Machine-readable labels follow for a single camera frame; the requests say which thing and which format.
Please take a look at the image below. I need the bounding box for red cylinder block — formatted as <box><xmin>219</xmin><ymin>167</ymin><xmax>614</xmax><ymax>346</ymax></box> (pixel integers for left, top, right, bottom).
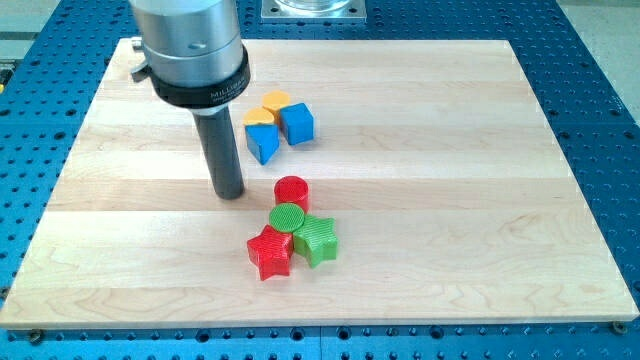
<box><xmin>274</xmin><ymin>175</ymin><xmax>310</xmax><ymax>213</ymax></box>

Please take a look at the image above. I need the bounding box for green cylinder block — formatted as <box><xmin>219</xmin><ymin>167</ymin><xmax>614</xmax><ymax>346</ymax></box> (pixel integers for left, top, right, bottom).
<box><xmin>269</xmin><ymin>203</ymin><xmax>305</xmax><ymax>233</ymax></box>

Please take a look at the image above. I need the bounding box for green star block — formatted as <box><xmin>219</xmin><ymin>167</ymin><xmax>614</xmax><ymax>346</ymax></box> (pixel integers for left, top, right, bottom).
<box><xmin>293</xmin><ymin>214</ymin><xmax>339</xmax><ymax>268</ymax></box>

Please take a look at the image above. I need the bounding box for blue cube block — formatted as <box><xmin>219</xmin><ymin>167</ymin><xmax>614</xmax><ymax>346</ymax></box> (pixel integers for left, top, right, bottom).
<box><xmin>280</xmin><ymin>103</ymin><xmax>314</xmax><ymax>146</ymax></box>

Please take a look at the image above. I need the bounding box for blue triangle block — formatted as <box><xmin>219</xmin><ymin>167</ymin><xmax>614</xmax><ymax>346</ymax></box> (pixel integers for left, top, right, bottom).
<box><xmin>245</xmin><ymin>124</ymin><xmax>280</xmax><ymax>165</ymax></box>

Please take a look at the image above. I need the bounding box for red star block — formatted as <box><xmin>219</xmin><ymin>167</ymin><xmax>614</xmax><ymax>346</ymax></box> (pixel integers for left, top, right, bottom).
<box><xmin>247</xmin><ymin>225</ymin><xmax>294</xmax><ymax>281</ymax></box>

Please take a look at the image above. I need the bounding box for yellow half-round block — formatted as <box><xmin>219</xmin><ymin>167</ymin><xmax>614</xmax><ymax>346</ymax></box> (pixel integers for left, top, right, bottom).
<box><xmin>242</xmin><ymin>107</ymin><xmax>275</xmax><ymax>126</ymax></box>

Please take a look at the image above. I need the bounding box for yellow cylinder block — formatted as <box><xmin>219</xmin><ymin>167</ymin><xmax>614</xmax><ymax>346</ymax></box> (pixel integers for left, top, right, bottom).
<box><xmin>262</xmin><ymin>90</ymin><xmax>291</xmax><ymax>124</ymax></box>

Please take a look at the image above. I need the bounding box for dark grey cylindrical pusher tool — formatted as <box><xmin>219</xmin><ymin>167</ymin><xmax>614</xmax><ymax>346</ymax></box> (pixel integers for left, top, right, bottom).
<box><xmin>191</xmin><ymin>106</ymin><xmax>244</xmax><ymax>200</ymax></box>

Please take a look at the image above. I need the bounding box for wooden board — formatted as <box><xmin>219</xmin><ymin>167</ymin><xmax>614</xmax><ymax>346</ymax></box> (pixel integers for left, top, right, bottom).
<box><xmin>1</xmin><ymin>39</ymin><xmax>638</xmax><ymax>330</ymax></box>

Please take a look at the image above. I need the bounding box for metal board clamp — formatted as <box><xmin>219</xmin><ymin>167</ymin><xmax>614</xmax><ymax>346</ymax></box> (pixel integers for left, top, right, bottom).
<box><xmin>130</xmin><ymin>36</ymin><xmax>152</xmax><ymax>83</ymax></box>

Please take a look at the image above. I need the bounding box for left board stop bolt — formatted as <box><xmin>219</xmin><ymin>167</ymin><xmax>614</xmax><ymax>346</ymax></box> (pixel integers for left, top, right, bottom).
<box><xmin>26</xmin><ymin>329</ymin><xmax>45</xmax><ymax>346</ymax></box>

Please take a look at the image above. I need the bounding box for board stop bolt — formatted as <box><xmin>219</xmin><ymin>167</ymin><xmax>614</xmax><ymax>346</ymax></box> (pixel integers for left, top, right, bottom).
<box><xmin>610</xmin><ymin>321</ymin><xmax>628</xmax><ymax>335</ymax></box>
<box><xmin>26</xmin><ymin>329</ymin><xmax>45</xmax><ymax>346</ymax></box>

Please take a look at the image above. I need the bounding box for right board stop bolt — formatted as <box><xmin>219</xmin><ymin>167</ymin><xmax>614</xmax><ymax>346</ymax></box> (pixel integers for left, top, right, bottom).
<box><xmin>610</xmin><ymin>321</ymin><xmax>628</xmax><ymax>335</ymax></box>

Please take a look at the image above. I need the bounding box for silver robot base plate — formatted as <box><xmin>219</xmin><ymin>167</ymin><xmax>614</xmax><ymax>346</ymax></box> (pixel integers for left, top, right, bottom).
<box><xmin>260</xmin><ymin>0</ymin><xmax>367</xmax><ymax>23</ymax></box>

